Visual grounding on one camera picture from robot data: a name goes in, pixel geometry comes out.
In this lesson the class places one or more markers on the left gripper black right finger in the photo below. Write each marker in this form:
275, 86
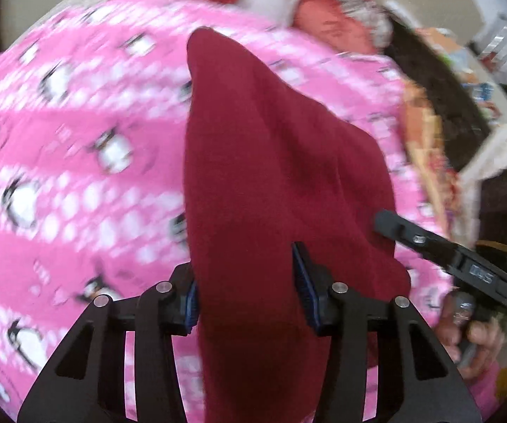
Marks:
417, 380

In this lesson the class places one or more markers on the dark red knit sweater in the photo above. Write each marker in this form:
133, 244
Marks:
265, 167

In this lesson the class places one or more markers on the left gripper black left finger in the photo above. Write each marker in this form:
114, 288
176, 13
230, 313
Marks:
83, 381

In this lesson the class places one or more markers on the right hand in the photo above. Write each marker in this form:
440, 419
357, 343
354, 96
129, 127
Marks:
487, 337

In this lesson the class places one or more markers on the dark carved wooden headboard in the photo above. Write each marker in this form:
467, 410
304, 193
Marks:
464, 128

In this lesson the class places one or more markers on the right red heart cushion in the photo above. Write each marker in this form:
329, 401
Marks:
325, 21

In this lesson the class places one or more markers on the pink penguin print blanket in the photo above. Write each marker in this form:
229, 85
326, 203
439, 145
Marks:
93, 112

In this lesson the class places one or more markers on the orange cartoon blanket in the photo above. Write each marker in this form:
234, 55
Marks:
422, 135

